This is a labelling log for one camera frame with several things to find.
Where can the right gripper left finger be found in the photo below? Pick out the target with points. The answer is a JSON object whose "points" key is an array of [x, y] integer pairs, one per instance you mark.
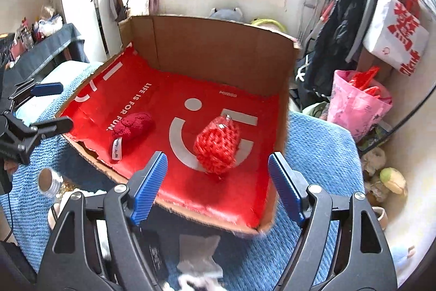
{"points": [[95, 244]]}

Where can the red knitted soft pouch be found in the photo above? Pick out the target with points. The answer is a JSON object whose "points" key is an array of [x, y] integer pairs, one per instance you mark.
{"points": [[131, 127]]}

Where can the dark hanging jacket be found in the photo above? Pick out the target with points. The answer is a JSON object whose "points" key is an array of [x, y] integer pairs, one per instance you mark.
{"points": [[333, 45]]}

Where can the glass jar yellow beads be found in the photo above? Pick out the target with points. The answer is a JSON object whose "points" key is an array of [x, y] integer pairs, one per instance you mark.
{"points": [[50, 183]]}

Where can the blue knitted blanket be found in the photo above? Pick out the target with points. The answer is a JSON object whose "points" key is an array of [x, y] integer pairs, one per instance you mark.
{"points": [[322, 152]]}

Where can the green yellow plush toy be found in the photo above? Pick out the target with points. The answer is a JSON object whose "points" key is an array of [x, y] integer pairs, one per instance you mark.
{"points": [[393, 180]]}

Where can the cardboard box red interior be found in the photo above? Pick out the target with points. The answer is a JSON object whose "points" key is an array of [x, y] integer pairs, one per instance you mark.
{"points": [[185, 72]]}

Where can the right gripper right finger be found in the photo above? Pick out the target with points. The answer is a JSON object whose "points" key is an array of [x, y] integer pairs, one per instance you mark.
{"points": [[361, 260]]}

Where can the pink plastic bag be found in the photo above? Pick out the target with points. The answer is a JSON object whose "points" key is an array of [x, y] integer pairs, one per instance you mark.
{"points": [[358, 101]]}

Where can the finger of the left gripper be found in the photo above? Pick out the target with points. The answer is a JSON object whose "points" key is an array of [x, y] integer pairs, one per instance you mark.
{"points": [[46, 89], [54, 127]]}

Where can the white red paper bag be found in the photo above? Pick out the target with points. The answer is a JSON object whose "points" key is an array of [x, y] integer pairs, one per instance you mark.
{"points": [[396, 37]]}

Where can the person left hand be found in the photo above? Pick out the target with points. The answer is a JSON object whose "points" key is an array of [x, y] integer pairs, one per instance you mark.
{"points": [[10, 167]]}

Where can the grey husky plush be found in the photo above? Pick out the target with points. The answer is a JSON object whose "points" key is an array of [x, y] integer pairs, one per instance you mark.
{"points": [[234, 14]]}

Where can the red mesh bath pouf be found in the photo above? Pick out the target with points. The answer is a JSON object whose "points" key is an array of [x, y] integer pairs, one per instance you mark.
{"points": [[215, 147]]}

